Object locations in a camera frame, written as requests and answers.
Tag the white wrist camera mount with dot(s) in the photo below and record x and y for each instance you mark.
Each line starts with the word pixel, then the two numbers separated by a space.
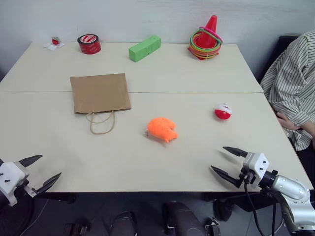
pixel 11 180
pixel 256 164

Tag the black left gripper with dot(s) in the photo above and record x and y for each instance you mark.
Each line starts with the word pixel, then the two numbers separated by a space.
pixel 28 188

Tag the red traffic cone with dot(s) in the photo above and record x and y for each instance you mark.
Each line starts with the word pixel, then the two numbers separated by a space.
pixel 209 34

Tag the red and white ball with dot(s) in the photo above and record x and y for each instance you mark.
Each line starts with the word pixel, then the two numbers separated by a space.
pixel 223 112

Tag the person in striped shirt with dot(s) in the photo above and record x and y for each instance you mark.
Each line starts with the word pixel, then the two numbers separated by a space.
pixel 290 81

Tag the red tape roll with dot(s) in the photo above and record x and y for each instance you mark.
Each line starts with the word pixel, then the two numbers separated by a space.
pixel 89 44

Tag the green rectangular box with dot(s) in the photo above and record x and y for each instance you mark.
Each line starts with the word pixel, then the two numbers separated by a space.
pixel 144 48

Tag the orange plush toy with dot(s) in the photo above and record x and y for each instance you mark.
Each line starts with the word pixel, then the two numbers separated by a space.
pixel 161 129

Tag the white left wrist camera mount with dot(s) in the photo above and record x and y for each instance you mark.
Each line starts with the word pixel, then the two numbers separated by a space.
pixel 11 180

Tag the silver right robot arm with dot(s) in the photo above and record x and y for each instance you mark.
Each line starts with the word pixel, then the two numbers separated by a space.
pixel 292 189

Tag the small red and white toy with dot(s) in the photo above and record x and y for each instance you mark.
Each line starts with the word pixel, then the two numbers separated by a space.
pixel 55 40

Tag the black chair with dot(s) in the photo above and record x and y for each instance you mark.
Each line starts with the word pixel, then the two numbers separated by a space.
pixel 273 56

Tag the large dark rounded shape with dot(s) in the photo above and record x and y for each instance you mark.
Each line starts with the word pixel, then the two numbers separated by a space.
pixel 183 218

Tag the brown paper bag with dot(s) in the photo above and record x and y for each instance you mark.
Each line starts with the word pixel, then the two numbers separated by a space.
pixel 100 93

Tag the person's bare hand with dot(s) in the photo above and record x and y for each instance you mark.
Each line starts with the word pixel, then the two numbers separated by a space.
pixel 288 122

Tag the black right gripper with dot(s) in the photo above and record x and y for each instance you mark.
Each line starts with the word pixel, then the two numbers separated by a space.
pixel 246 178

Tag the white plastic packet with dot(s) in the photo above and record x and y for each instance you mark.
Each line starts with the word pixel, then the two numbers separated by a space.
pixel 51 47

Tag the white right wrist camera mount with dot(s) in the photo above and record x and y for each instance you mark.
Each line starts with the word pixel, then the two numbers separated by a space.
pixel 256 164

